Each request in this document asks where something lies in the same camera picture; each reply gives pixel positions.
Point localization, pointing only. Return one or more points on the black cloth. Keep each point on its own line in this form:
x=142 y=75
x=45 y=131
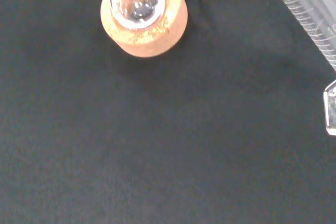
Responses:
x=157 y=142

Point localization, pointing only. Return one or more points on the round-bottom glass flask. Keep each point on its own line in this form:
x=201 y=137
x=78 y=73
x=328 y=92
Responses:
x=143 y=10

